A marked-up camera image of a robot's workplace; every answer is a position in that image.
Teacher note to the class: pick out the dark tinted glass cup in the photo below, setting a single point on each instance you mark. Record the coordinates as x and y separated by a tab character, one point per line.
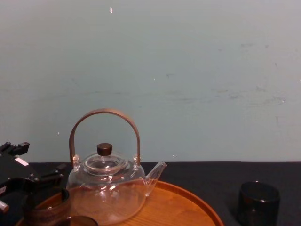
258	204

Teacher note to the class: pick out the brown tinted glass cup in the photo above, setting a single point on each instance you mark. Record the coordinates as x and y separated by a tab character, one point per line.
44	213
77	221

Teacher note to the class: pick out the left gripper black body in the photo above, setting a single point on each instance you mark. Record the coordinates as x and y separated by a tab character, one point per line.
16	170

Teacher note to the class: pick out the round brown wooden tray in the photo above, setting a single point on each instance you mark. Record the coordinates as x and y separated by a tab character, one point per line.
164	207

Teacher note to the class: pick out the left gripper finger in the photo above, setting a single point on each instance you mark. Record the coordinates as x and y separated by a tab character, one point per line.
53	173
21	147

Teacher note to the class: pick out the black table cloth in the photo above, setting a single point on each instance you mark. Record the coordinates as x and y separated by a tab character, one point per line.
211	174

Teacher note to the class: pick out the glass lid dark knob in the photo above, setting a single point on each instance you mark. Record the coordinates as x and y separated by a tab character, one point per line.
104	162

